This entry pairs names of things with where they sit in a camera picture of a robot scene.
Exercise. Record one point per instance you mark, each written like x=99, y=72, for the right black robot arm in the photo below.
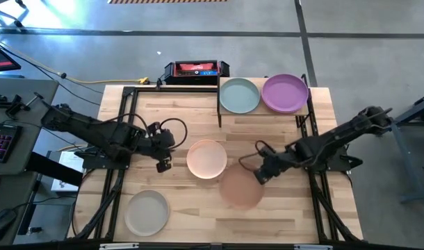
x=337, y=133

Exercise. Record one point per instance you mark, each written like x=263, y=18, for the white booklet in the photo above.
x=71, y=163

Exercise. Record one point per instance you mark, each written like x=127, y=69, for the grey desk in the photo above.
x=24, y=90

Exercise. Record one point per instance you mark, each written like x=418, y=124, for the white label sticker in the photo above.
x=120, y=246
x=312, y=247

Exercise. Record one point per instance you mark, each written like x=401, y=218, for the black red power box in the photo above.
x=194, y=67

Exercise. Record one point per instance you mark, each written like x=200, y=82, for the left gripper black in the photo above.
x=163, y=142

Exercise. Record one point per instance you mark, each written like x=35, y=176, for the beige grey plate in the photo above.
x=146, y=212

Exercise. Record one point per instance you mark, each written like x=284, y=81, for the black computer mouse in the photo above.
x=1, y=224

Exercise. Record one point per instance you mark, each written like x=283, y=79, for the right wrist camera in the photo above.
x=267, y=152

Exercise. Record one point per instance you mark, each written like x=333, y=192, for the backlit black keyboard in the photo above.
x=3, y=142

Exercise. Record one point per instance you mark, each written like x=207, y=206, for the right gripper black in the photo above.
x=279, y=161

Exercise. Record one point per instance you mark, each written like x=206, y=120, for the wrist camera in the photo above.
x=267, y=152
x=157, y=129

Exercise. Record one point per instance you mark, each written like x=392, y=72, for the purple plate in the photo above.
x=285, y=93

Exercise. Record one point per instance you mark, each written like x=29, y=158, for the black table frame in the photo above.
x=128, y=104

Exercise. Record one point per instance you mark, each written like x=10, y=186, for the light green plate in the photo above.
x=240, y=95

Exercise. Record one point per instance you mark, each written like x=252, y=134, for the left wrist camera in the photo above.
x=157, y=129

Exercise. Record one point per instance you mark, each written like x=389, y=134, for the black flat panel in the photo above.
x=52, y=168

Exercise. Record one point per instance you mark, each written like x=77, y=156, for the terracotta orange plate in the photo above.
x=240, y=189

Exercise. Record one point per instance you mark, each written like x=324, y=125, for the black clamp mount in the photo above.
x=14, y=106

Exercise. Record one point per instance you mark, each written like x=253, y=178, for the desk monitor screen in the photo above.
x=0, y=57

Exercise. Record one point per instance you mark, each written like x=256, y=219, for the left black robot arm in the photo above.
x=94, y=130

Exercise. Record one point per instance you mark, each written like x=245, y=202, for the grey metal stand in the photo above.
x=406, y=163

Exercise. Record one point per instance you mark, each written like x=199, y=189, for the pale peach plate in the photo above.
x=206, y=159

